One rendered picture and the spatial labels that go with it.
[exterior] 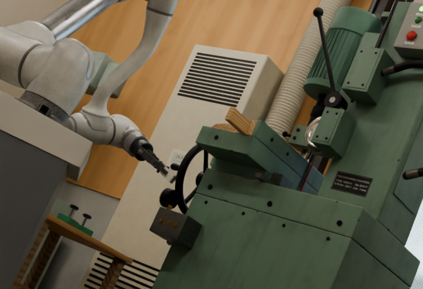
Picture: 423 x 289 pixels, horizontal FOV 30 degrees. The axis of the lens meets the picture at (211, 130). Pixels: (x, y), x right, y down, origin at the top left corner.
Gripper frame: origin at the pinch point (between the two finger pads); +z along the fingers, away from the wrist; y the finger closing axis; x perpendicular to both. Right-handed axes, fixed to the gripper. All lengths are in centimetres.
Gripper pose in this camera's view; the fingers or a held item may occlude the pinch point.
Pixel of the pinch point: (168, 174)
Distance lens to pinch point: 274.0
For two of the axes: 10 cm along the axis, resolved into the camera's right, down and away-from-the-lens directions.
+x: -6.3, 7.7, 0.0
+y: 5.4, 4.5, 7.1
